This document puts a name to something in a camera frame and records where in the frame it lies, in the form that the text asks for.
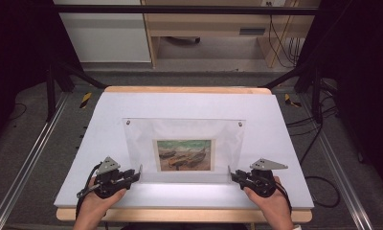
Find aluminium floor rail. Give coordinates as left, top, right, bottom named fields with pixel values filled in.
left=0, top=92, right=71, bottom=230
left=299, top=94, right=374, bottom=230

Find thin black floor cable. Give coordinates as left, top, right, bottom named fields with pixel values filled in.
left=7, top=102, right=28, bottom=122

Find yellow clamp left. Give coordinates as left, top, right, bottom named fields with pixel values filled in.
left=79, top=91, right=94, bottom=110

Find person's right hand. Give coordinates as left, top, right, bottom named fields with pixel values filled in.
left=243, top=175, right=295, bottom=227

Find painting print card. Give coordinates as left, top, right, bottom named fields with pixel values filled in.
left=152, top=138, right=216, bottom=173

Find person's left hand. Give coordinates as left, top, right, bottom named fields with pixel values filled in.
left=73, top=177, right=127, bottom=225

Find black metal stand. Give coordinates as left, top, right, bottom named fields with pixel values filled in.
left=45, top=59, right=108, bottom=123
left=261, top=59, right=326, bottom=125

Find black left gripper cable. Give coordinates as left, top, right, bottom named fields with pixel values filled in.
left=75, top=163, right=103, bottom=222

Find bundle of hanging cables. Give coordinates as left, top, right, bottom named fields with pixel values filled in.
left=266, top=1, right=304, bottom=69

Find pale grey table mat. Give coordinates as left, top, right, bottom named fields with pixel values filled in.
left=54, top=92, right=315, bottom=211

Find grey label plate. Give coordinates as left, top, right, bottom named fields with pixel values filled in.
left=238, top=27, right=267, bottom=36

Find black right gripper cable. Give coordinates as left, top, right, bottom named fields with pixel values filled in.
left=275, top=175, right=342, bottom=216

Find white cabinet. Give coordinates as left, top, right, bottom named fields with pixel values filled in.
left=53, top=0, right=152, bottom=64

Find black floor cables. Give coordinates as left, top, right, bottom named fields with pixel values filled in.
left=285, top=78, right=340, bottom=167

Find black horizontal frame bar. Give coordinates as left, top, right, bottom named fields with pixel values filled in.
left=52, top=4, right=322, bottom=16

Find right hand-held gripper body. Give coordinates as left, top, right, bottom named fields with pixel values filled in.
left=243, top=157, right=289, bottom=198

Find clear acrylic photo frame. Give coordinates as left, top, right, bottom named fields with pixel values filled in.
left=122, top=117, right=247, bottom=185

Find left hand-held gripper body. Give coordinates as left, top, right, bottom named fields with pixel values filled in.
left=77, top=155, right=130, bottom=199

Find light wooden desk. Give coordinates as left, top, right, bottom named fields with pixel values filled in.
left=141, top=0, right=322, bottom=69

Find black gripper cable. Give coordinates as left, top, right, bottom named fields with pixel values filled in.
left=275, top=175, right=342, bottom=216
left=75, top=163, right=103, bottom=222

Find yellow clamp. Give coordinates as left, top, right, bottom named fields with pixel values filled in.
left=79, top=91, right=94, bottom=110
left=283, top=93, right=303, bottom=109

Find wooden table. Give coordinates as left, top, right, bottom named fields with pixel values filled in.
left=56, top=85, right=314, bottom=224

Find black curtain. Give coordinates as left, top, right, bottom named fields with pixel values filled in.
left=295, top=0, right=383, bottom=197
left=0, top=0, right=82, bottom=147

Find yellow clamp right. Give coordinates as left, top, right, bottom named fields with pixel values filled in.
left=283, top=93, right=303, bottom=109

